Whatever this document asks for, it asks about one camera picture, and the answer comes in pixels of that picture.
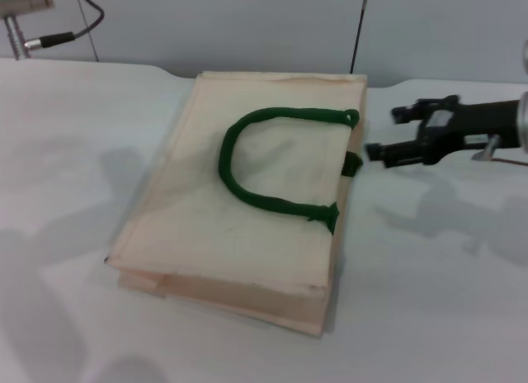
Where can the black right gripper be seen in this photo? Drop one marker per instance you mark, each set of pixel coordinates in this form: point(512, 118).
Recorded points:
point(466, 127)

